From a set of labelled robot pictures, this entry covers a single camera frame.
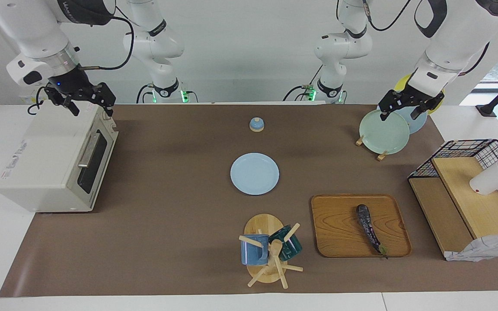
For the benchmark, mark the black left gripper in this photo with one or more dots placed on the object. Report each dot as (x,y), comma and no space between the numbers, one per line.
(419,97)

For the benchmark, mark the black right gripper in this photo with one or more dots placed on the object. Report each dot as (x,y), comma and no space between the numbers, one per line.
(69,84)

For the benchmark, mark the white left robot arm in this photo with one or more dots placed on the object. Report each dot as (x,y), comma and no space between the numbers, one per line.
(452,39)

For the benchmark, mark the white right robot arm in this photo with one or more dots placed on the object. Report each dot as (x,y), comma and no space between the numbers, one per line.
(28,26)

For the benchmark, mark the white toaster oven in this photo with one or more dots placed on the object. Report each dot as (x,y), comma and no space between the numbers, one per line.
(37,160)

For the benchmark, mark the yellow plate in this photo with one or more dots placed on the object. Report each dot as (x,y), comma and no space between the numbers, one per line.
(402,84)

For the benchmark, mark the light blue racked plate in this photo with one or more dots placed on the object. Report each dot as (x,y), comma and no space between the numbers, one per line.
(417,125)

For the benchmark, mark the pale green plate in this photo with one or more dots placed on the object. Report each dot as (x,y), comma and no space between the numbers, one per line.
(383,134)

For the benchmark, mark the white power strip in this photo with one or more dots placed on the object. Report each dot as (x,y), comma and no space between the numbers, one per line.
(27,99)

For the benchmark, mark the wooden plate rack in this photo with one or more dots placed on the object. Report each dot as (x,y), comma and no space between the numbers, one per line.
(382,156)

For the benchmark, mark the white cup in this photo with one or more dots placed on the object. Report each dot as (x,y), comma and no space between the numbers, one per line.
(489,179)

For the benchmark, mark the wooden shelf box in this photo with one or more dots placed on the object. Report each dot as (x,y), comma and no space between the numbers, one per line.
(478,203)

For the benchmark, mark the brown table mat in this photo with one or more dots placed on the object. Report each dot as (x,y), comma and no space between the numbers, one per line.
(188,194)

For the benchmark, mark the wooden serving tray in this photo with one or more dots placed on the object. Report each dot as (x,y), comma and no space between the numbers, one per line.
(339,229)

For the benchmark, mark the white checked cloth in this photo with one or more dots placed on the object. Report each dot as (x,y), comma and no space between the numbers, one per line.
(482,250)

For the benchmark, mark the dark green mug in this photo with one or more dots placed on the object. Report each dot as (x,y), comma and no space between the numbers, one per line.
(291,248)

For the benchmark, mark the wooden mug tree stand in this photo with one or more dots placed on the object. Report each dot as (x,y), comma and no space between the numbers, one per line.
(262,224)

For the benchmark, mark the blue mug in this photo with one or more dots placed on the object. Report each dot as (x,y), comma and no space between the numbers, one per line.
(251,255)

